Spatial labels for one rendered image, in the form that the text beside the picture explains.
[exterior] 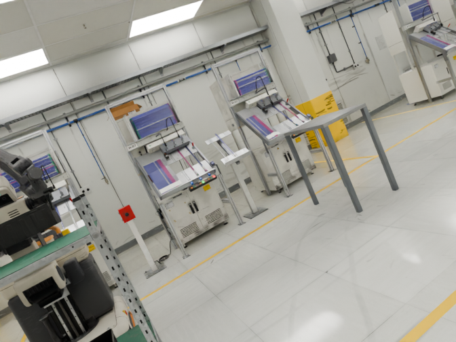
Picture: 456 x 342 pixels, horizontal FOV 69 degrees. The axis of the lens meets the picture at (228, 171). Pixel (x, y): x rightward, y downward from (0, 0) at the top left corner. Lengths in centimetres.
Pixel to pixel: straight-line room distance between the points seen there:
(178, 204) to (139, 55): 287
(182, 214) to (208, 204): 34
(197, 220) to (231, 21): 393
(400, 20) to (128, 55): 457
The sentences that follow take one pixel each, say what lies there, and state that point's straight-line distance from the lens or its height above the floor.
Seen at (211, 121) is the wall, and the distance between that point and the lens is 594.
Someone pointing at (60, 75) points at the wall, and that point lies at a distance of 581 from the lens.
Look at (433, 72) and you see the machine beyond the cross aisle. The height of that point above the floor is 47.
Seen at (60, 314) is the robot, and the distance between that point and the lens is 257.
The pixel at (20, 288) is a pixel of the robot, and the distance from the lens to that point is 228.
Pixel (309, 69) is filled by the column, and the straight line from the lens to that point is 646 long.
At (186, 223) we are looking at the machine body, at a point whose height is 26.
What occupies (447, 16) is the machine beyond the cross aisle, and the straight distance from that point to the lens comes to 817.
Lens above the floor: 111
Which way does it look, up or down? 7 degrees down
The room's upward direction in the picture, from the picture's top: 25 degrees counter-clockwise
